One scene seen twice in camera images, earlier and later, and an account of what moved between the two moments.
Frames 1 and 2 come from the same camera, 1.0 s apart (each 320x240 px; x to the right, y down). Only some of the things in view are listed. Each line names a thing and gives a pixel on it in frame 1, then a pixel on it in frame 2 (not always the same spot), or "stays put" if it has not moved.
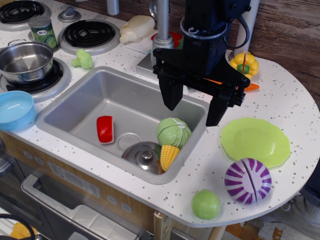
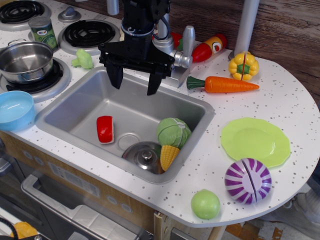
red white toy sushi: (105, 129) stays put
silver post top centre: (113, 7) stays put
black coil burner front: (46, 91) stays put
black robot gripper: (202, 62) to (137, 51)
